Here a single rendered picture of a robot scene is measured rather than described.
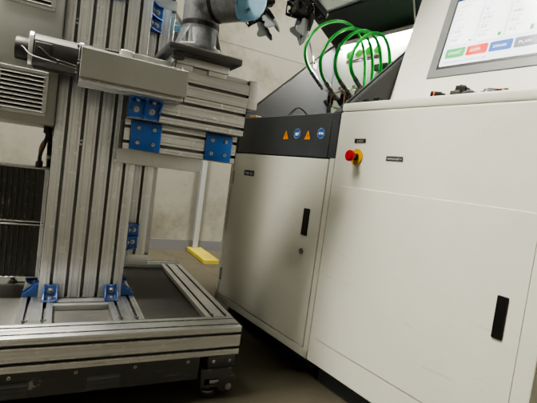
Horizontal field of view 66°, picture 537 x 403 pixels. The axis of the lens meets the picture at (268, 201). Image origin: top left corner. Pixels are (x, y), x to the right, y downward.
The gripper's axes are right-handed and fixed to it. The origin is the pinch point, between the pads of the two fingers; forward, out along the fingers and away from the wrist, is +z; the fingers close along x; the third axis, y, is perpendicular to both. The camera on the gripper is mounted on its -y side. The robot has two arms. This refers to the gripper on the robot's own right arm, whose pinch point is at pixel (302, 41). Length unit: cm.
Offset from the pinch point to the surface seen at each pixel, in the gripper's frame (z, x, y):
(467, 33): -3, 47, -31
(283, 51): -57, -174, -114
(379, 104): 25.2, 39.1, -3.0
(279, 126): 31.3, -11.8, -3.0
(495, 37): 0, 58, -30
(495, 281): 69, 82, -3
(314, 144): 38.2, 11.5, -3.0
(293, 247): 78, 8, -3
